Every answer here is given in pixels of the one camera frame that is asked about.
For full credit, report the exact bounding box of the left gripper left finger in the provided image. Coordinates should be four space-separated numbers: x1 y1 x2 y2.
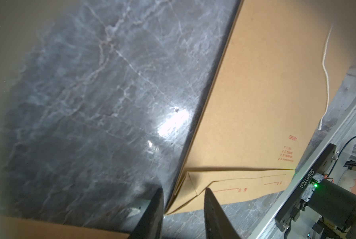
128 188 164 239

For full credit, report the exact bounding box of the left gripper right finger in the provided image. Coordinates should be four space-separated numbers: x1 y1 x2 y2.
204 188 240 239

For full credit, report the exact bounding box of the kraft file bag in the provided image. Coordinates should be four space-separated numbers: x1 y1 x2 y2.
0 216 129 239
166 1 352 215

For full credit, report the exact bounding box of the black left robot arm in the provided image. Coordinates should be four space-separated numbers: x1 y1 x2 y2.
129 179 356 239

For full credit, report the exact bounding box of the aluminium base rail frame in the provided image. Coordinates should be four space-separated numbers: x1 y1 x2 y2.
249 98 356 239

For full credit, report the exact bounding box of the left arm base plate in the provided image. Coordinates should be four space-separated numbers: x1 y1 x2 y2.
275 143 336 232

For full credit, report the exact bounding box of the white string of left bag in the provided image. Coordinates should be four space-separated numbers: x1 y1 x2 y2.
318 25 333 131

